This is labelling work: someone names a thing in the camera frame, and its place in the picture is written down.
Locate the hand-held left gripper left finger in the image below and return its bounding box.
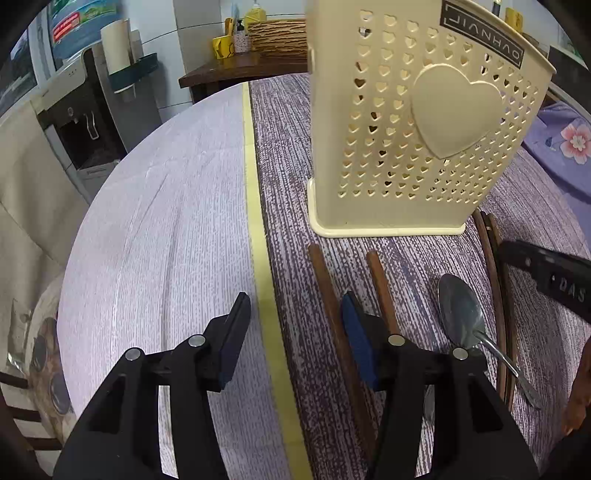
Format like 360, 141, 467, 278
53, 292, 252, 480

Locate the patterned seat cushion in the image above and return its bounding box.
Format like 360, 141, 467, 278
9, 277, 77, 439

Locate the glass window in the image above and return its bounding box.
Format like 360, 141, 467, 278
0, 32, 38, 116

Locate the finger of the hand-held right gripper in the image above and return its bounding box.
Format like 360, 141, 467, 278
496, 240, 591, 324

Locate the beige cloth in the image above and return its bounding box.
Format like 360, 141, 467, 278
0, 106, 88, 324

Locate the yellow mug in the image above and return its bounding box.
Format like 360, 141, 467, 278
212, 36, 236, 60

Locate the cream heart-pattern utensil holder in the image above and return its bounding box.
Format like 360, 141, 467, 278
306, 0, 557, 238

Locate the grey water dispenser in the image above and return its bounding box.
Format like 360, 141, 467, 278
34, 48, 160, 199

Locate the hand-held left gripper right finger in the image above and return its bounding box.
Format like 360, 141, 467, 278
341, 291, 541, 480

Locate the blue water bottle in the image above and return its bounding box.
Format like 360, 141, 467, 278
48, 0, 123, 61

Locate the pale lilac tablecloth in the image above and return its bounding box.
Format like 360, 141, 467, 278
58, 85, 305, 480

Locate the dark wooden chair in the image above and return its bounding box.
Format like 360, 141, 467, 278
0, 369, 61, 480

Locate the brown wooden chopstick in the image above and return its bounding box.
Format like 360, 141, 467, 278
308, 244, 377, 462
366, 250, 402, 335
484, 212, 517, 411
472, 210, 509, 407

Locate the dark wooden side table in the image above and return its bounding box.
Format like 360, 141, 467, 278
179, 51, 309, 103

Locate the purple floral cloth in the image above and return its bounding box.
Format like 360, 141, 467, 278
522, 102, 591, 217

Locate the woven basket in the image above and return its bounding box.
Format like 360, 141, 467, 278
248, 19, 309, 58

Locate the paper cup dispenser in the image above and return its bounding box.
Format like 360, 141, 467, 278
100, 19, 160, 100

